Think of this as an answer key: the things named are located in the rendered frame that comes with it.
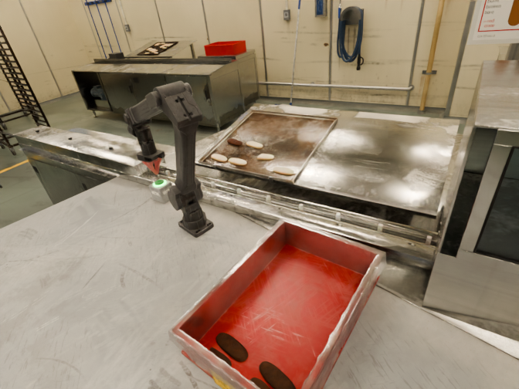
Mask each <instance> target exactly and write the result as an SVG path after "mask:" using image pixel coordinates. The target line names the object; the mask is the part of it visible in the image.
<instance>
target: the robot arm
mask: <svg viewBox="0 0 519 389"><path fill-rule="evenodd" d="M192 94H193V93H192V88H191V87H190V85H189V83H183V82H182V81H178V82H175V83H169V84H166V85H163V86H158V87H155V88H154V90H153V92H151V93H149V94H148V95H146V96H145V97H146V99H144V100H142V101H141V102H140V103H139V104H137V105H134V106H132V107H130V108H127V109H126V110H125V114H124V120H125V123H127V124H128V127H127V129H128V132H129V133H130V134H132V135H133V136H135V137H136V138H137V140H138V143H139V145H140V148H141V151H140V152H138V153H136V155H137V159H138V160H139V161H142V162H143V164H145V165H146V166H147V167H148V168H149V169H150V170H151V171H152V172H153V173H154V174H156V175H157V174H159V167H160V163H161V159H162V158H164V157H165V152H164V151H161V150H157V148H156V146H155V143H154V139H153V137H152V133H151V129H150V127H149V126H148V125H145V124H148V123H152V121H151V118H152V117H153V116H155V115H158V114H159V113H161V112H164V113H165V115H166V116H167V117H168V118H169V119H170V121H171V122H172V124H173V127H174V132H175V160H176V179H175V185H174V186H171V187H170V188H169V191H168V199H169V201H170V202H171V205H172V206H173V208H174V209H175V210H176V211H178V210H180V209H181V210H182V213H183V217H182V220H181V221H179V222H178V225H179V227H180V228H182V229H184V230H185V231H186V232H188V233H189V234H190V235H192V236H194V237H195V238H198V237H199V236H201V235H203V234H204V233H206V232H207V231H208V230H210V229H211V228H213V227H214V225H213V222H212V221H210V220H208V219H207V218H206V215H205V212H204V211H203V210H202V208H201V206H200V204H199V203H198V201H200V200H201V199H203V193H202V189H201V183H200V181H199V180H198V178H197V177H196V176H195V142H196V131H197V127H198V124H199V121H202V112H201V110H200V109H199V108H198V105H197V104H196V102H195V100H194V99H193V97H192ZM153 163H154V165H155V169H154V166H153Z"/></svg>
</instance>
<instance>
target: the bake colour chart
mask: <svg viewBox="0 0 519 389"><path fill-rule="evenodd" d="M502 43H519V0H477V4H476V8H475V12H474V15H473V21H472V25H471V28H470V34H469V37H468V41H467V45H478V44H502Z"/></svg>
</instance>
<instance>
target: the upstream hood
mask: <svg viewBox="0 0 519 389"><path fill-rule="evenodd" d="M13 135H14V137H15V138H16V140H17V141H18V142H19V143H21V144H26V145H29V146H32V147H37V148H40V149H43V150H46V151H51V152H53V153H57V154H61V155H64V156H67V157H72V158H76V159H78V160H82V161H86V162H89V163H92V164H97V165H100V166H103V167H108V168H110V169H114V170H116V171H121V172H124V173H127V174H132V175H135V176H140V175H141V174H143V173H144V172H146V171H147V168H146V167H147V166H146V165H145V164H143V162H142V161H139V160H138V159H137V155H136V153H138V152H140V151H141V148H140V146H138V145H134V144H127V143H123V142H120V141H115V140H108V139H104V138H101V137H94V136H90V135H86V134H79V133H75V132H72V131H68V130H60V129H56V128H52V127H46V126H42V125H39V126H37V127H33V128H31V129H28V130H24V131H22V132H19V133H17V134H13Z"/></svg>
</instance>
